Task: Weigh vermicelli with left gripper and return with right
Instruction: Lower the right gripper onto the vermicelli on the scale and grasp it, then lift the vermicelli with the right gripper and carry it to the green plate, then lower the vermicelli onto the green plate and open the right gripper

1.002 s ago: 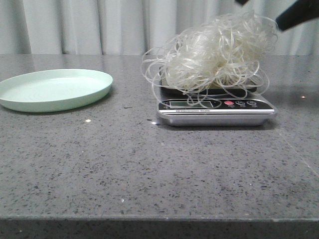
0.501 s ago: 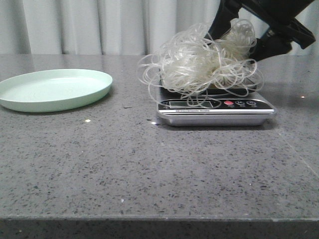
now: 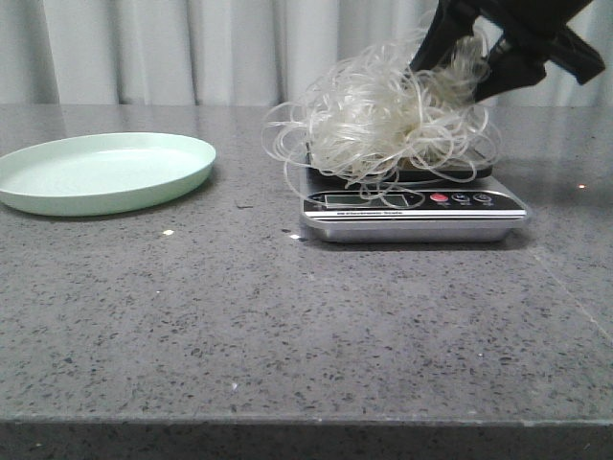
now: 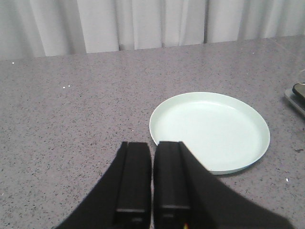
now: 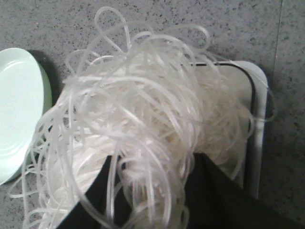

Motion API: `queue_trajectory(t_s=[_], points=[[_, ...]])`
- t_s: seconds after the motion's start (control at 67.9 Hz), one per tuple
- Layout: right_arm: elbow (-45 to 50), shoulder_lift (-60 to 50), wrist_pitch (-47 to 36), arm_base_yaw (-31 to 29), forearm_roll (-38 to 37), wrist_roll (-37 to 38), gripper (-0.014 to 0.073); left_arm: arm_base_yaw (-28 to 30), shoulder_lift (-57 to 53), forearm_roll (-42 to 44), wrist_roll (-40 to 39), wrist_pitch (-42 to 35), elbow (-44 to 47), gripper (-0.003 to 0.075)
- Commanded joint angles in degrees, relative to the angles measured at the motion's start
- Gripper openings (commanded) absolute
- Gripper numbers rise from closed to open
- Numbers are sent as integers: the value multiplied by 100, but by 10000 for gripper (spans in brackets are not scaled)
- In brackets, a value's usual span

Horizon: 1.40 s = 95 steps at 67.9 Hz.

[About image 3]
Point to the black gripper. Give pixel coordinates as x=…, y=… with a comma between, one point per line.
x=533, y=32

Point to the white vermicelli noodle bundle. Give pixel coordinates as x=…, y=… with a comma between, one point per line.
x=371, y=117

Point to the silver black kitchen scale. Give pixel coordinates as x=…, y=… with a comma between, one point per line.
x=460, y=203

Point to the light green round plate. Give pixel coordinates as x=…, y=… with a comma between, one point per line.
x=104, y=174

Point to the white pleated curtain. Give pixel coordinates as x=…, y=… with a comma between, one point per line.
x=186, y=52

